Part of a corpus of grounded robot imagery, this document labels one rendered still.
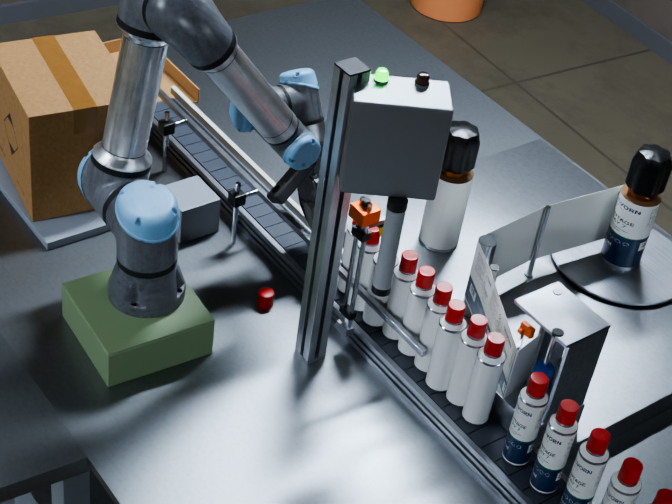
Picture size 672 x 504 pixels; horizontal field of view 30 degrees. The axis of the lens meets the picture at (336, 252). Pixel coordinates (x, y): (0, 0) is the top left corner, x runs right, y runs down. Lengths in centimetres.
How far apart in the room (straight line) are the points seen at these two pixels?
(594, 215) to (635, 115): 242
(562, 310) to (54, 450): 94
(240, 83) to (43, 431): 72
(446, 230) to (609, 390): 50
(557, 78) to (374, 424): 308
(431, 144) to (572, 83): 317
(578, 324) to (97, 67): 119
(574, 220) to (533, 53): 274
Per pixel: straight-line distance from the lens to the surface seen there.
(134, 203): 234
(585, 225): 277
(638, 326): 271
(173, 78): 330
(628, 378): 258
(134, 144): 239
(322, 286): 237
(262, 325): 257
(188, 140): 299
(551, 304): 227
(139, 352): 240
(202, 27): 217
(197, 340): 246
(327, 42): 354
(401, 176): 216
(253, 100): 230
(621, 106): 521
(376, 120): 210
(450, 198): 266
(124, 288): 242
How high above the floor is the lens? 257
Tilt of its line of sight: 39 degrees down
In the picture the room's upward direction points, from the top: 9 degrees clockwise
